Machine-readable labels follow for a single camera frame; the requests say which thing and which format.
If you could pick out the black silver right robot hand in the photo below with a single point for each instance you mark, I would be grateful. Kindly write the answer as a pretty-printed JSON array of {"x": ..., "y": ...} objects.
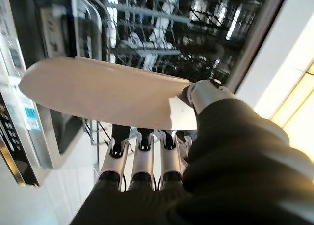
[{"x": 233, "y": 161}]

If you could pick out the small beige ceramic plate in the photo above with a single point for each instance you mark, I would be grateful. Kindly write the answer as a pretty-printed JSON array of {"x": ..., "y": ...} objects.
[{"x": 98, "y": 94}]

